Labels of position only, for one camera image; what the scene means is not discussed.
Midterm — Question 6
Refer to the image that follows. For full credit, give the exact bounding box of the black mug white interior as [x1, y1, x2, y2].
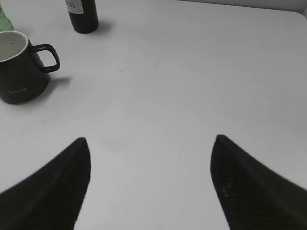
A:
[0, 31, 60, 104]

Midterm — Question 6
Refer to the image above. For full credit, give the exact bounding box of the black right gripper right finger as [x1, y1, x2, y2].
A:
[210, 134, 307, 230]

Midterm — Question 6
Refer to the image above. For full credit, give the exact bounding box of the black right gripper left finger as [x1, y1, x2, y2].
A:
[0, 138, 91, 230]

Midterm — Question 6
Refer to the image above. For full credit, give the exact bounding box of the green sprite bottle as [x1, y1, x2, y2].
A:
[0, 5, 14, 32]

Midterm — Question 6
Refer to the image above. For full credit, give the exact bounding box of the dark red wine bottle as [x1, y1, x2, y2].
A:
[65, 0, 99, 34]

